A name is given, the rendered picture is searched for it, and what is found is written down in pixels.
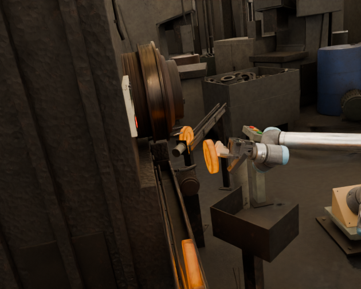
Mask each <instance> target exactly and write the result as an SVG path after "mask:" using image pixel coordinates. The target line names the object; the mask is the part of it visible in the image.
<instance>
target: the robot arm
mask: <svg viewBox="0 0 361 289"><path fill-rule="evenodd" d="M215 148H216V151H217V155H218V156H219V157H223V158H230V159H234V161H233V162H232V163H231V164H230V166H229V167H228V168H227V170H228V171H229V173H230V174H234V173H235V172H236V170H237V169H238V168H239V167H240V166H241V165H242V163H243V162H244V161H245V159H246V158H248V159H249V160H251V161H252V165H253V168H254V169H255V170H256V171H257V172H259V173H265V172H267V171H269V170H270V169H272V168H273V167H275V166H277V165H286V164H287V162H288V159H289V150H288V149H297V150H318V151H338V152H350V153H361V134H344V133H319V132H283V131H281V130H280V129H278V128H275V127H268V128H266V129H265V130H264V132H263V134H262V138H261V142H260V143H255V142H254V141H253V140H243V139H240V138H233V139H232V138H231V137H229V142H228V148H227V147H226V146H224V145H223V144H222V143H221V141H217V142H216V144H215ZM346 203H347V205H348V207H349V209H350V210H351V211H352V212H353V213H355V214H356V215H358V222H357V227H356V232H357V234H358V235H360V236H361V186H358V187H355V188H352V189H351V190H350V191H349V192H348V193H347V195H346Z"/></svg>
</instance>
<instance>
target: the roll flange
mask: <svg viewBox="0 0 361 289"><path fill-rule="evenodd" d="M136 46H137V50H138V51H137V52H132V53H124V54H121V64H122V69H123V76H126V75H128V77H129V81H130V82H131V88H132V100H133V104H134V109H135V115H136V121H137V126H138V127H137V128H138V131H137V132H138V136H136V139H138V138H139V139H140V138H146V137H150V136H152V138H153V141H154V143H156V137H155V130H154V123H153V118H152V111H151V105H150V98H149V94H148V88H147V82H146V76H145V71H144V66H143V60H142V54H141V51H140V46H139V43H137V44H136Z"/></svg>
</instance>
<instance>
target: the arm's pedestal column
mask: <svg viewBox="0 0 361 289"><path fill-rule="evenodd" d="M316 221H317V222H318V223H319V224H320V225H321V227H322V228H323V229H324V230H325V231H326V232H327V233H328V235H329V236H330V237H331V239H332V240H333V241H334V242H335V243H336V244H337V245H338V247H339V248H340V249H341V250H342V251H343V252H344V254H345V255H346V256H347V257H349V256H355V255H361V239H355V240H350V239H349V238H348V237H347V236H346V235H345V234H344V233H343V231H342V230H341V229H340V228H339V227H338V226H337V225H336V224H335V223H334V222H333V221H332V220H331V219H330V218H329V217H328V216H322V217H316Z"/></svg>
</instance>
